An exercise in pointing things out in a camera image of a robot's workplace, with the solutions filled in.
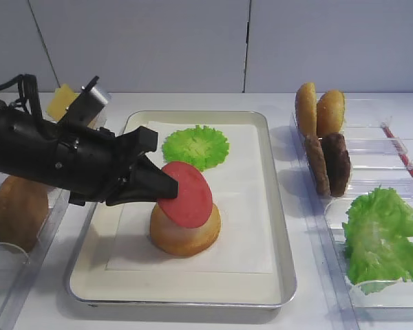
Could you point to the white paper liner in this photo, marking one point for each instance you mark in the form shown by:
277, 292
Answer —
244, 244

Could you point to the left standing bun half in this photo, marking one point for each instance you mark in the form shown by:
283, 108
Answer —
306, 109

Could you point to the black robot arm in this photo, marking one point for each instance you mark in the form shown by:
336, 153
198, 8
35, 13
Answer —
25, 153

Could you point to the large green lettuce leaf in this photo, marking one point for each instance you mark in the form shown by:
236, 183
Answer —
379, 240

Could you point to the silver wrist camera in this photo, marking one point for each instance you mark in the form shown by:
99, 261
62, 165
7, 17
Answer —
89, 103

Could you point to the right dark meat patty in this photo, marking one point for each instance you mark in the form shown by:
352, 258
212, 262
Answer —
338, 164

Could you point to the metal baking tray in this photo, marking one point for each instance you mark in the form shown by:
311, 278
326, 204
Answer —
91, 281

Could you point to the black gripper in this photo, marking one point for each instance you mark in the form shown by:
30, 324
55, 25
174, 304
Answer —
116, 170

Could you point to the brown bun in left rack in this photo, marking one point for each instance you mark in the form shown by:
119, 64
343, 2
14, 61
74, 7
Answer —
23, 209

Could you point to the red white striped straw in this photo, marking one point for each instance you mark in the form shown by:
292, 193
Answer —
400, 149

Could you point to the clear acrylic right rack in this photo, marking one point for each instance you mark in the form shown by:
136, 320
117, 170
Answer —
374, 163

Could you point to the yellow cheese slice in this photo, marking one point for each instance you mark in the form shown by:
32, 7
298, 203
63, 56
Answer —
64, 96

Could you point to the clear acrylic left rack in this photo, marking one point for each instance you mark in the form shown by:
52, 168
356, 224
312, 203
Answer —
18, 268

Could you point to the left brown meat patty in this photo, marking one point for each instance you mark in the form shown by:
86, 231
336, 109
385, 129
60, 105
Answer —
316, 160

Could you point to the right standing bun half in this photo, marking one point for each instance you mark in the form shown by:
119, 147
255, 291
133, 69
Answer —
330, 112

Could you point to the red tomato slice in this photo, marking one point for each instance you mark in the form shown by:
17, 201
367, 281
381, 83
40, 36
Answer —
193, 204

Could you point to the bun bottom on tray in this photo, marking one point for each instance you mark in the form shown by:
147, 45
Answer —
185, 242

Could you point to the round green lettuce piece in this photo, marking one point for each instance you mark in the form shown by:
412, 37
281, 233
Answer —
203, 147

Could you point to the standing bun half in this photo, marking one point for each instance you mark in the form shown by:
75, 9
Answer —
306, 109
330, 112

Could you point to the clear acrylic rack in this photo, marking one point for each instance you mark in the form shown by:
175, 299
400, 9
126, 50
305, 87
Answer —
18, 268
374, 163

